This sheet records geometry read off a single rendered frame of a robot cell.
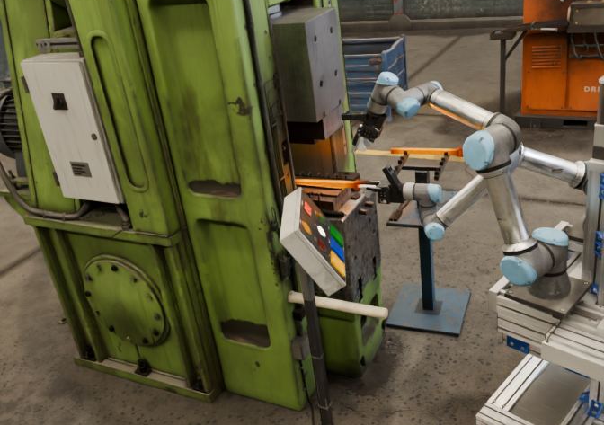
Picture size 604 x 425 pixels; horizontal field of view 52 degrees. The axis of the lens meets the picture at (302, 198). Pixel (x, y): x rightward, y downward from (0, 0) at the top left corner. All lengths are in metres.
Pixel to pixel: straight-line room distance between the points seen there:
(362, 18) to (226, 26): 8.78
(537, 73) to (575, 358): 4.11
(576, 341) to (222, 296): 1.54
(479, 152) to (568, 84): 4.07
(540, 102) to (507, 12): 4.23
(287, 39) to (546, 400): 1.80
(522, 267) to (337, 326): 1.20
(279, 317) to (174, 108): 1.01
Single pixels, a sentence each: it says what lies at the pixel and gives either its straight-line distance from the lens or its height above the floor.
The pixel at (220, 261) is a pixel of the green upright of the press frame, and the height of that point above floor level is 0.76.
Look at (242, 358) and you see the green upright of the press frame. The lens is 3.10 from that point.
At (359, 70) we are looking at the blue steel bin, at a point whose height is 0.53.
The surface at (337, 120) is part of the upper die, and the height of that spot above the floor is 1.31.
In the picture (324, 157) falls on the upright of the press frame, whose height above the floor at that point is 1.03.
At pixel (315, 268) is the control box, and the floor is 1.04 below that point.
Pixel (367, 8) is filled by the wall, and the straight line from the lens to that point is 10.95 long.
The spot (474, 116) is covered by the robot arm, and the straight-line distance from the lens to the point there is 2.28.
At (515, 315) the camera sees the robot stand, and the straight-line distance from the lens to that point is 2.48.
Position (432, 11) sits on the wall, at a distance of 10.55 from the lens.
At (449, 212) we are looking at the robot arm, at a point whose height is 0.98.
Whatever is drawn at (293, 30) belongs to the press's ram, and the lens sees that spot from 2.47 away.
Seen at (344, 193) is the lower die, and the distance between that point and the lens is 2.84.
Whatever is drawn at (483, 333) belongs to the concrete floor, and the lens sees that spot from 3.51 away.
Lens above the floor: 2.19
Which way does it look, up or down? 26 degrees down
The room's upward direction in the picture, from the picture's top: 8 degrees counter-clockwise
